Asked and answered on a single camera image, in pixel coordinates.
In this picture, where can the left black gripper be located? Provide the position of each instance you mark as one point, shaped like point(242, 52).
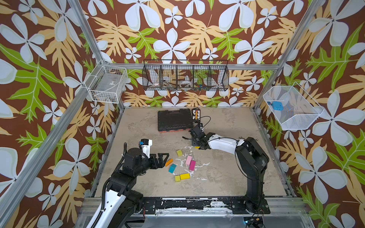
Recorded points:
point(161, 163)

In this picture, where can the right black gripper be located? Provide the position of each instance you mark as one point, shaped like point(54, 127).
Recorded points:
point(198, 135)

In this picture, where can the magenta block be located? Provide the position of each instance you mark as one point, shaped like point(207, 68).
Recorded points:
point(192, 165)

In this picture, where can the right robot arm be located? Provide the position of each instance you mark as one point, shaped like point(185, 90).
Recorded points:
point(250, 158)

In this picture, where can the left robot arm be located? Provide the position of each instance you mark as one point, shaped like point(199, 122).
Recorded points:
point(119, 201)

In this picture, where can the orange bar block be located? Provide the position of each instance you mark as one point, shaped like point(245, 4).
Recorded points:
point(169, 162)

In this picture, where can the teal block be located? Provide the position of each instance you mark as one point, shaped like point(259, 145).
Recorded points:
point(172, 168)

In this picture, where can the lime cube block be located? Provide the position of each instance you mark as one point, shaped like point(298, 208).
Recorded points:
point(179, 153)

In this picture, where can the light pink block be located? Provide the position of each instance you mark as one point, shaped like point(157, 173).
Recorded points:
point(188, 160)

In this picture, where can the yellow rectangular block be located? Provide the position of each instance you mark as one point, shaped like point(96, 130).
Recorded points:
point(185, 176)

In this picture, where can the small black bit holder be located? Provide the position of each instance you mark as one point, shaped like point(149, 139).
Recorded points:
point(196, 115)

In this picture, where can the black tool case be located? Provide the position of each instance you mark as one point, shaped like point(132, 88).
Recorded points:
point(175, 120)

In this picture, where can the blue object in basket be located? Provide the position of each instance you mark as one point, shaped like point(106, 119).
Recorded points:
point(277, 106)

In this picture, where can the white mesh basket right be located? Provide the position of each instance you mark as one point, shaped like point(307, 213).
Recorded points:
point(300, 111)

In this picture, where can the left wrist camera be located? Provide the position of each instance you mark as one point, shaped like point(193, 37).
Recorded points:
point(145, 146)

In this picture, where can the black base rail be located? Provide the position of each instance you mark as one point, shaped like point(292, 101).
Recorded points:
point(236, 205)

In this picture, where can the black wire basket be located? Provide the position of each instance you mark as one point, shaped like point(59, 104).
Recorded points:
point(185, 75)

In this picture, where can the white wire basket left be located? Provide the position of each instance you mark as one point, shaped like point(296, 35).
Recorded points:
point(106, 82)

